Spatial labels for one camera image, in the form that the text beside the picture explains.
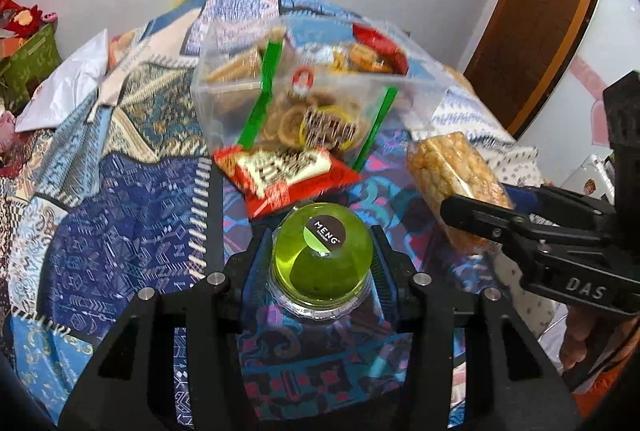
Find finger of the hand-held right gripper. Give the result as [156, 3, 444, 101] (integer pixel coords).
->
[502, 183, 619, 233]
[440, 193, 541, 257]

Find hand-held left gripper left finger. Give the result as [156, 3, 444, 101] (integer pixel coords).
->
[59, 228, 275, 431]

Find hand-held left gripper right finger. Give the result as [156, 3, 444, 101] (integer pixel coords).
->
[367, 226, 586, 431]

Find clear rice cracker packet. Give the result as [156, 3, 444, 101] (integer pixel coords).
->
[406, 132, 516, 254]

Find green jelly cup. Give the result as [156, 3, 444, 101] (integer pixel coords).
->
[265, 202, 375, 319]

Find clear plastic container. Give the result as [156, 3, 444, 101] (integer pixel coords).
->
[191, 13, 453, 162]

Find person's right hand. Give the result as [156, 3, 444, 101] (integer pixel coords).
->
[559, 303, 608, 374]

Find red snack packet white label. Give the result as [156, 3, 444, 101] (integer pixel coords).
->
[214, 146, 363, 219]

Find brown wooden door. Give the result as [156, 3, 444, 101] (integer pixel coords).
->
[462, 0, 608, 139]

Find clear round cookie packet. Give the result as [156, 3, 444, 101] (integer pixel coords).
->
[327, 40, 398, 76]

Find small red snack packet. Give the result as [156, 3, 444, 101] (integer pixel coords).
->
[352, 23, 411, 76]

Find golden wafer biscuit packet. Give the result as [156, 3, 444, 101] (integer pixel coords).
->
[202, 27, 288, 86]

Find white plastic bag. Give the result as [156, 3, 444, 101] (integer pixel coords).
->
[14, 29, 110, 133]

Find green patterned bag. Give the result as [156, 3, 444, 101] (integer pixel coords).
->
[0, 23, 63, 102]

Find red plush decorations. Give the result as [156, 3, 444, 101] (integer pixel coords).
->
[0, 0, 58, 36]

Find green striped ring cookie packet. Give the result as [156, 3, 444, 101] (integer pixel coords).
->
[237, 41, 401, 172]

